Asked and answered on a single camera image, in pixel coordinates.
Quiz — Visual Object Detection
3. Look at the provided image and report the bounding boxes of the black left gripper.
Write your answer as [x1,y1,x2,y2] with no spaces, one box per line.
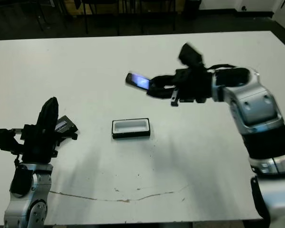
[10,96,79,164]

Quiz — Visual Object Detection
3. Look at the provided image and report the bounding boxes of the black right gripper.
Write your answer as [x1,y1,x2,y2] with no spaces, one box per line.
[146,67,214,107]

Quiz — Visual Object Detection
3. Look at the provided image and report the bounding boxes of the black box lid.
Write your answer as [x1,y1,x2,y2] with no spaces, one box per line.
[54,115,78,133]

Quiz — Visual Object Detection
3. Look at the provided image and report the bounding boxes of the black phone-like camera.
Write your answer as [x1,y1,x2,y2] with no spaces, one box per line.
[125,72,151,91]

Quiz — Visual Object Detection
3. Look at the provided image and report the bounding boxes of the black box base white insert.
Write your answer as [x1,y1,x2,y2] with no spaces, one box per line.
[111,117,151,140]

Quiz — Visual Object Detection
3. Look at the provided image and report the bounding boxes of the black office chair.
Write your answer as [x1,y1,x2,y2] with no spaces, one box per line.
[140,0,177,34]
[82,0,121,36]

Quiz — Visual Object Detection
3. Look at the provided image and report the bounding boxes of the black waste bin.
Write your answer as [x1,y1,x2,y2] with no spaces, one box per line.
[185,0,202,21]

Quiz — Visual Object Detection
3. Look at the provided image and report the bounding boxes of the dark metal chair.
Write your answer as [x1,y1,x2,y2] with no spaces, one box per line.
[34,0,69,31]

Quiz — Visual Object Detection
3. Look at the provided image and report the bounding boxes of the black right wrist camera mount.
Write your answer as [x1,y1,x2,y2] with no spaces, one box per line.
[177,42,206,68]

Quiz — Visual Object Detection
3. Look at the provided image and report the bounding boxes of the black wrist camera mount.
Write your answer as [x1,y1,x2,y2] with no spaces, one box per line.
[177,42,206,68]
[0,128,24,155]

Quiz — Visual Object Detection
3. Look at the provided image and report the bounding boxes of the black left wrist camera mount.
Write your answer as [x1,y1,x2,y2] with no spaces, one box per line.
[0,128,24,155]

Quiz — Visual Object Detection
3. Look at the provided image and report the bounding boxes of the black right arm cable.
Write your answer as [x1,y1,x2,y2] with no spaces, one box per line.
[205,63,238,71]

